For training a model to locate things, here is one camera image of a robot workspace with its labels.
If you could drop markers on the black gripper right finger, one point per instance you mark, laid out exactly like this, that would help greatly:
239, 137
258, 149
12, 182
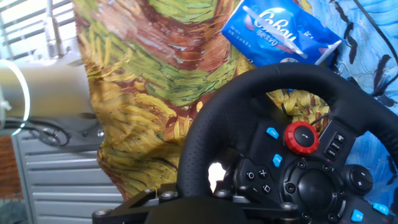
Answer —
264, 214

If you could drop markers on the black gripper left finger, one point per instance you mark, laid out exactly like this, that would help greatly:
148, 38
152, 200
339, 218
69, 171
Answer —
161, 195

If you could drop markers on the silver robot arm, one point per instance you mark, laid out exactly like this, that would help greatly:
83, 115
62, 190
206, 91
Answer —
56, 90

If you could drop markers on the painted blue yellow cloth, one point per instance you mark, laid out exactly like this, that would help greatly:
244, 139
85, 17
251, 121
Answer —
140, 62

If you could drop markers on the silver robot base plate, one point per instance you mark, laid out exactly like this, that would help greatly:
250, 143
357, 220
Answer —
87, 137

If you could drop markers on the blue tissue pack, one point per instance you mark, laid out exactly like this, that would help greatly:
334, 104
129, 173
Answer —
273, 28

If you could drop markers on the black steering wheel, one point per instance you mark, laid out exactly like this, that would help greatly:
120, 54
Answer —
280, 81

